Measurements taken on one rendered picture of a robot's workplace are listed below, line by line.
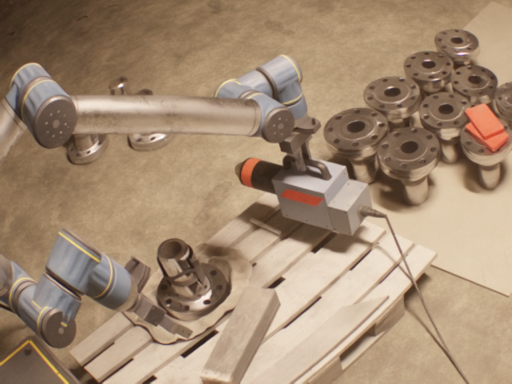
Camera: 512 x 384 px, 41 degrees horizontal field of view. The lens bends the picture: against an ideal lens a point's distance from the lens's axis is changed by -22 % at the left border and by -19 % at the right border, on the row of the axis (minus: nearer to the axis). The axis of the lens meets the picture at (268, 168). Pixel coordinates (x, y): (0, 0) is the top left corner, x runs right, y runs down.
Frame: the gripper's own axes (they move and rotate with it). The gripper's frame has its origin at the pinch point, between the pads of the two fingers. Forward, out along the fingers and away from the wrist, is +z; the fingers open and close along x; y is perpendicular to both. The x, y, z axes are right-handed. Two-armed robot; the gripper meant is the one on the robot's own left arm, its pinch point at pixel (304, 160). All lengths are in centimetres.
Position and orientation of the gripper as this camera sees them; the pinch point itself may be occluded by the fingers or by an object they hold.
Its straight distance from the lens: 269.9
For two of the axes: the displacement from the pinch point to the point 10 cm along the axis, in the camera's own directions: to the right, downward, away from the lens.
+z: 2.3, 7.6, 6.0
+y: -7.9, -2.1, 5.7
